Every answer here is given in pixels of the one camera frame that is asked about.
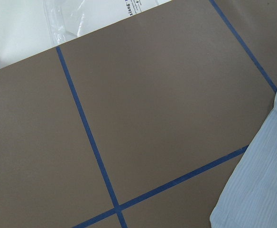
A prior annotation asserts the light blue button-up shirt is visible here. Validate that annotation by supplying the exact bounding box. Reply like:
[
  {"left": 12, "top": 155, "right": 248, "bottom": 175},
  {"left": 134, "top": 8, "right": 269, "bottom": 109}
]
[{"left": 210, "top": 93, "right": 277, "bottom": 228}]

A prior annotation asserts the clear plastic bag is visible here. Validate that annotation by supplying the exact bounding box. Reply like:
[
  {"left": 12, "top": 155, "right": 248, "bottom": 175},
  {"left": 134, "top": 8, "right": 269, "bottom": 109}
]
[{"left": 43, "top": 0, "right": 158, "bottom": 46}]

